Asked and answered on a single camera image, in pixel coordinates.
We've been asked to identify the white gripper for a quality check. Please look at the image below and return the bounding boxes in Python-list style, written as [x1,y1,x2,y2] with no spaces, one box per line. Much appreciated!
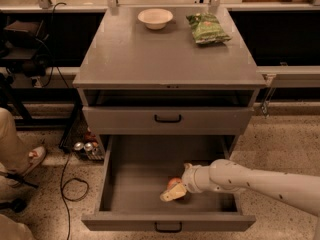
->
[160,163,211,202]

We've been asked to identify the red apple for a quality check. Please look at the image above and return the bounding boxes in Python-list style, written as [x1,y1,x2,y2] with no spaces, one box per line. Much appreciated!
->
[167,178,182,190]

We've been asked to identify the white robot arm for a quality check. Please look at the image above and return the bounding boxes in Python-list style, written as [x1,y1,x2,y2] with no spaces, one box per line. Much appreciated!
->
[160,159,320,240]

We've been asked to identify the open middle drawer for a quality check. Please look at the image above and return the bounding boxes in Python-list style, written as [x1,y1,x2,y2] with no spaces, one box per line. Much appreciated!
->
[82,135,255,232]

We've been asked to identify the closed top drawer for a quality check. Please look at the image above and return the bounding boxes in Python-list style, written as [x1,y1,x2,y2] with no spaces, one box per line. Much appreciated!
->
[83,107,253,135]

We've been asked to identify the grey drawer cabinet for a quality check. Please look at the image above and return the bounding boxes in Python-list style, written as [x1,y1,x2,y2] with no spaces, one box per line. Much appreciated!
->
[73,7,265,149]

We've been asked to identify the white sneaker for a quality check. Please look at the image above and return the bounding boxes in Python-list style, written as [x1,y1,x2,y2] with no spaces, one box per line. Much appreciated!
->
[10,146,46,179]

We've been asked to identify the green chip bag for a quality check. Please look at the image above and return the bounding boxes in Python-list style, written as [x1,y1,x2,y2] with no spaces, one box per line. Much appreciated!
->
[186,12,231,45]

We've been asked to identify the white bowl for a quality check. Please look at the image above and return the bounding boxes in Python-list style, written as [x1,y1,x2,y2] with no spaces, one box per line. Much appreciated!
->
[138,8,173,30]

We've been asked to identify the person's leg beige trousers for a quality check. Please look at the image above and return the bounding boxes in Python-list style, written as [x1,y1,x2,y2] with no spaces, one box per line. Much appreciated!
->
[0,107,33,198]

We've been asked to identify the black equipment on shelf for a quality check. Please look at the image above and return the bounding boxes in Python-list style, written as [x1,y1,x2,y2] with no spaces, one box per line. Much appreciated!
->
[0,17,50,77]

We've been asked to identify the black middle drawer handle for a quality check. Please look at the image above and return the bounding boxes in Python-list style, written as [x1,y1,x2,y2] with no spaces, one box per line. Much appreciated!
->
[154,222,183,233]

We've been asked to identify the black drawer handle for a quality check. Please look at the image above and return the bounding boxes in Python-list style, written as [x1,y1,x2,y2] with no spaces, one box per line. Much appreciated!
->
[154,114,182,124]
[154,222,183,233]

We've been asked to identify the black top drawer handle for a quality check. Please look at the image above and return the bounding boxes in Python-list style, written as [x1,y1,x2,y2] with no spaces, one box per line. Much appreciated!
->
[154,114,182,124]

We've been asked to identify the wire basket with cans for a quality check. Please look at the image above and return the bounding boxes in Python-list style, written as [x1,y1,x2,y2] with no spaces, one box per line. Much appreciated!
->
[59,111,104,161]

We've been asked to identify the black floor cable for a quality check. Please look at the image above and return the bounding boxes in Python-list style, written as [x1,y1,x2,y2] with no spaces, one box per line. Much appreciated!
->
[59,152,90,240]

